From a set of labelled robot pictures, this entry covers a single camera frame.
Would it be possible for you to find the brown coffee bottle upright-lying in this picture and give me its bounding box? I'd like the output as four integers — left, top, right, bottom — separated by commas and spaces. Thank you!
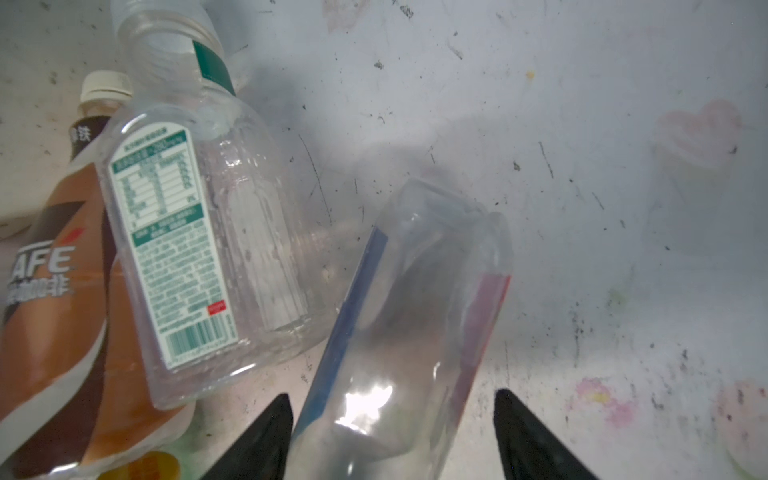
1, 70, 194, 479

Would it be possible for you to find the clear bottle blue cap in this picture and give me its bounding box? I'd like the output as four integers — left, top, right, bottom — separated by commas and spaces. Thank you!
285, 179, 512, 479

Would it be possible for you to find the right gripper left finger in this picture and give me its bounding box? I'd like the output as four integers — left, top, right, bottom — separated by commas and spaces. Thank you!
202, 393, 294, 480

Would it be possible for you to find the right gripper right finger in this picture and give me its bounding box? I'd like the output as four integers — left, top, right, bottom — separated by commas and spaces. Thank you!
493, 389, 598, 480

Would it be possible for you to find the clear bottle green white label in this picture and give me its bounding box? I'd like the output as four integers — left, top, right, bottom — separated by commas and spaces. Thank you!
97, 1, 340, 410

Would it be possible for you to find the green plastic bottle yellow cap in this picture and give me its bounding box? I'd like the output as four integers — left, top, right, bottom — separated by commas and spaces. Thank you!
97, 451, 181, 480

